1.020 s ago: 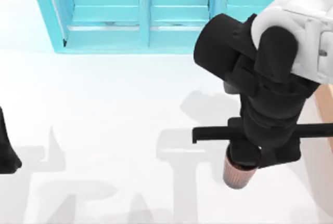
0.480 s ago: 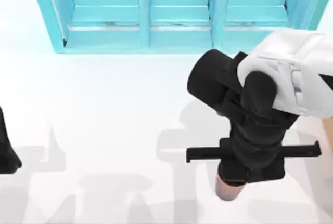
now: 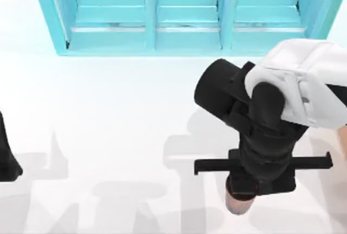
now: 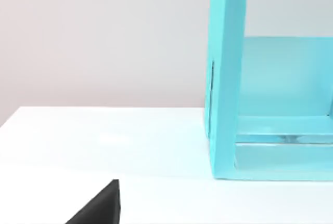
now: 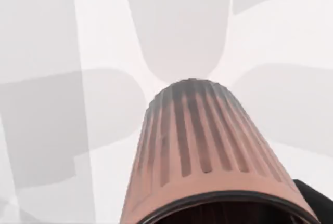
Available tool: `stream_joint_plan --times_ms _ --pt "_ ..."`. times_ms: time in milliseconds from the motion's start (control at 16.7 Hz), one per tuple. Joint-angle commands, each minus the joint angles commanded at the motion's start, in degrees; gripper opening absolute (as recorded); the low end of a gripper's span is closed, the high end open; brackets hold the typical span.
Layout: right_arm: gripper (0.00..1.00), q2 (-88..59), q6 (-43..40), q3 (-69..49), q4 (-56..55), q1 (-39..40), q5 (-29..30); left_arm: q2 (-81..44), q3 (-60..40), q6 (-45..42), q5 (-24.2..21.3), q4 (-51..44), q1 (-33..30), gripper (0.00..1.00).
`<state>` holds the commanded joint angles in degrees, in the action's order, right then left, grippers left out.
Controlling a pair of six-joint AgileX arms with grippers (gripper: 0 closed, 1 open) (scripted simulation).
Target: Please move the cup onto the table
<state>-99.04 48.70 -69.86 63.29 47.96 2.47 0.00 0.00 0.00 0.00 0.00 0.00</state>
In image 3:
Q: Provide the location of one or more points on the pink cup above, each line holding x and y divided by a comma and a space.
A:
238, 204

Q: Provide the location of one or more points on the light blue rack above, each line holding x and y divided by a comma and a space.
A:
187, 14

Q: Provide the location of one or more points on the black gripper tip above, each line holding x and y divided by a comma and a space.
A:
6, 160

